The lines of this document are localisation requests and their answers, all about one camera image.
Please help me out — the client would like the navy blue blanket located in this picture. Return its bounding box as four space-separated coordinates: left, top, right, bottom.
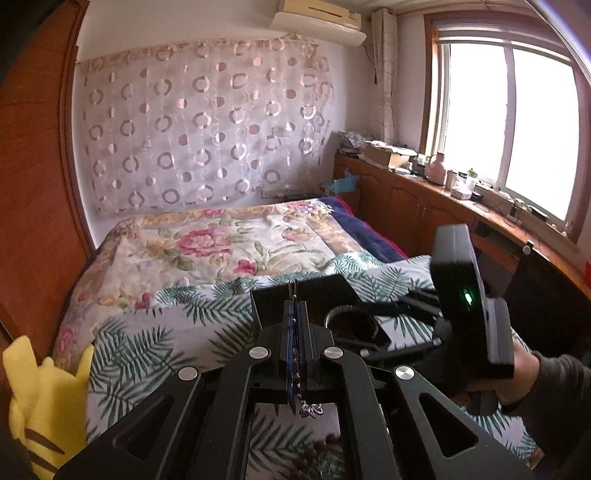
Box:
318 196 410 265

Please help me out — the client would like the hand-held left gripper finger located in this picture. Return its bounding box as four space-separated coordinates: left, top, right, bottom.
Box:
298 300 537 480
54 299 299 480

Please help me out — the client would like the white air conditioner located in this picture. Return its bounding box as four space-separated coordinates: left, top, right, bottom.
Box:
270 0 368 47

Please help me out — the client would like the person's right hand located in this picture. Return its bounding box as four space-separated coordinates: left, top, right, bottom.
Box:
455 342 542 417

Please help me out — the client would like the pink teapot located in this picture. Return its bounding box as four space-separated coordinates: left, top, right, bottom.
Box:
424 151 448 186

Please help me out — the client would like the circle pattern wall curtain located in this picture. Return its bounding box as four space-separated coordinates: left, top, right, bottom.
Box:
75 37 336 216

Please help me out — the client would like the cardboard box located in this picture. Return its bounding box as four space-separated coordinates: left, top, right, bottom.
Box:
359 140 419 172

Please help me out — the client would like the stack of papers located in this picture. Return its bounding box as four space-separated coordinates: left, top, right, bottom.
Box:
337 130 371 156

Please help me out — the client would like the yellow plush toy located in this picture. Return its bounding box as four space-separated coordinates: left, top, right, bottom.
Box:
2 335 96 480

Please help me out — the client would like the pale window curtain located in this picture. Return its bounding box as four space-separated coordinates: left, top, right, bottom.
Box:
371 8 399 145

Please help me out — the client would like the long wooden cabinet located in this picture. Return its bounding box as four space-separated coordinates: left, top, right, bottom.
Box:
332 154 591 298

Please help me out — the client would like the silver chain necklace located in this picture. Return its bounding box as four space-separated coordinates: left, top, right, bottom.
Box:
287 279 325 419

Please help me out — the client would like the floral bed blanket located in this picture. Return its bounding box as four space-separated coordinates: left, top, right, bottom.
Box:
52 198 371 371

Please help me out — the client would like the person's right forearm grey sleeve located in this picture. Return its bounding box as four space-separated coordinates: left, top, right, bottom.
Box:
501 350 591 480

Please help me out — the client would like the palm leaf print sheet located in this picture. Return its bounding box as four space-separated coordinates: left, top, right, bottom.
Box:
84 253 540 480

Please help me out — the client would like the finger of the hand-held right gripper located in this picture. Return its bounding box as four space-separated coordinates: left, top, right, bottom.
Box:
358 288 445 321
361 329 446 370

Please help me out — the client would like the wooden framed window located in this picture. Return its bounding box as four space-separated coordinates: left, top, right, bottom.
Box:
421 11 591 254

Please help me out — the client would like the white power strip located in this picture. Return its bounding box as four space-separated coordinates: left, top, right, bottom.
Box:
475 184 525 224

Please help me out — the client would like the dark brown bead bracelet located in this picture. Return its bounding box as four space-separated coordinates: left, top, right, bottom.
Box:
294 431 346 480

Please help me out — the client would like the black jewelry box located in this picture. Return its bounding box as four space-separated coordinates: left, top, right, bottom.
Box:
250 275 362 329

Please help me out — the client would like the round black jewelry container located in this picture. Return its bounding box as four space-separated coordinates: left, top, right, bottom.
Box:
324 305 391 346

